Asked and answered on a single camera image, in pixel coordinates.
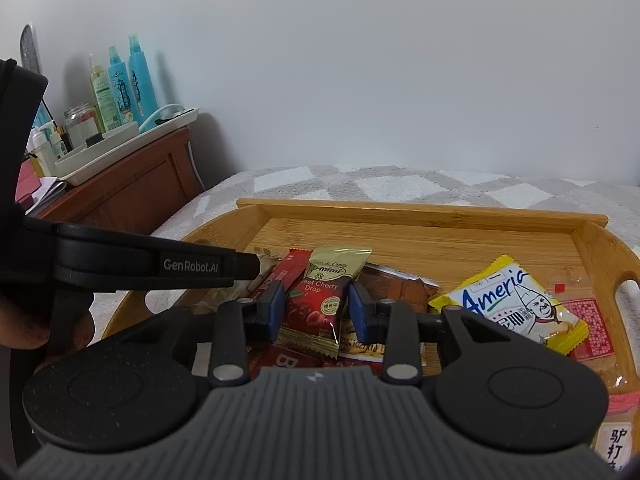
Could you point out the green and yellow bottle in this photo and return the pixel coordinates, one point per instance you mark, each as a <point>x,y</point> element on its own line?
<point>104,95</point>

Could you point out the person's left hand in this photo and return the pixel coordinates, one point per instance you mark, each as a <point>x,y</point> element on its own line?
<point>22,320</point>

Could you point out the wooden serving tray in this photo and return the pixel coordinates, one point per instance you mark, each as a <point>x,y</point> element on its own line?
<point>450,250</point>

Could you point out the white plastic tray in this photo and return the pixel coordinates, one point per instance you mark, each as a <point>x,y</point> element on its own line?
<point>100,156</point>

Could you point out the stack of papers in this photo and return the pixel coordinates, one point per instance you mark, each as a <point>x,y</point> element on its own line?
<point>47,191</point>

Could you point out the white bottle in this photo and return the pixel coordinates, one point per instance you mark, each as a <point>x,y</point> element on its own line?
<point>39,152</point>

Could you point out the glass jar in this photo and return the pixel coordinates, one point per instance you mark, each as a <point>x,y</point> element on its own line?
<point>82,125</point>

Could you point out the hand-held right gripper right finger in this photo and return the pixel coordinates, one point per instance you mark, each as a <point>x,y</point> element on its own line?
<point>361,315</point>

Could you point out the electric fan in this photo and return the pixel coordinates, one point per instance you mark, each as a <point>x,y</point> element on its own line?
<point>30,50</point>

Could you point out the red clear cracker packet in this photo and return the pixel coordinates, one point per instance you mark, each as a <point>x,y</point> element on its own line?
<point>590,330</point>

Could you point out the grey checked blanket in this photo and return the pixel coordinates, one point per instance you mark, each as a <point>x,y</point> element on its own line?
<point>400,185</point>

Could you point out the long red biscuit packet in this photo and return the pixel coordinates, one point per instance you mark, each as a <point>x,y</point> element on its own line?
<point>287,270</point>

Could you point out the brown peanut packet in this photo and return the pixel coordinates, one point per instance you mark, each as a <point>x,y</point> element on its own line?
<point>400,287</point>

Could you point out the pink box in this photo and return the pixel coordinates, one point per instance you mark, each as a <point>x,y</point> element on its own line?
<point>27,182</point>

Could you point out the red cherry candy packet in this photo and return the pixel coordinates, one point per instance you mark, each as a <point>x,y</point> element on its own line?
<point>320,300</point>

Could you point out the yellow snack packet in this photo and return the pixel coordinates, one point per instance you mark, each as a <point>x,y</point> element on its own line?
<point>500,305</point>

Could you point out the teal spray bottle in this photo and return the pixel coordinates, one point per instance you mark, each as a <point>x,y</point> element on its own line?
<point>120,90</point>
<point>142,80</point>

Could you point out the gold and white snack packet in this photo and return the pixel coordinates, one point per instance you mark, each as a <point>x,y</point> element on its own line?
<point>267,262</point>

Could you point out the brown wooden dresser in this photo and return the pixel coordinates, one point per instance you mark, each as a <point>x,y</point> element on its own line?
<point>125,190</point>

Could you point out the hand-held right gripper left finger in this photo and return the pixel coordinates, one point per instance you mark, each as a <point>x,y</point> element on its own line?
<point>274,310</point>

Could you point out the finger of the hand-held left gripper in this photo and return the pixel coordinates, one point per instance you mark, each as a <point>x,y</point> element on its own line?
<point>247,266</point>

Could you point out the red clear-ended biscuit packet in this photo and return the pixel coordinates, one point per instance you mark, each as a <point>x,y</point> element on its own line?
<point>287,360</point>

